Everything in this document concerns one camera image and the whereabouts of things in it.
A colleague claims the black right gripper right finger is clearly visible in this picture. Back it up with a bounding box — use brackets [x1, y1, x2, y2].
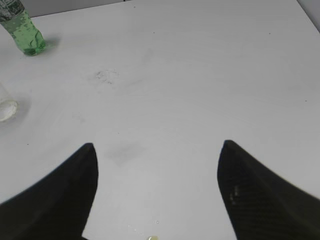
[217, 140, 320, 240]

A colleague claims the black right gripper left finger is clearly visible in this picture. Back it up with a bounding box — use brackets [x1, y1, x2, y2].
[0, 143, 98, 240]

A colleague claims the transparent plastic cup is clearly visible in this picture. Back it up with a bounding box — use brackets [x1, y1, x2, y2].
[0, 83, 19, 122]

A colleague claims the green soda bottle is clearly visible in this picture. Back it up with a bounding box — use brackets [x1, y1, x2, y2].
[0, 0, 46, 56]

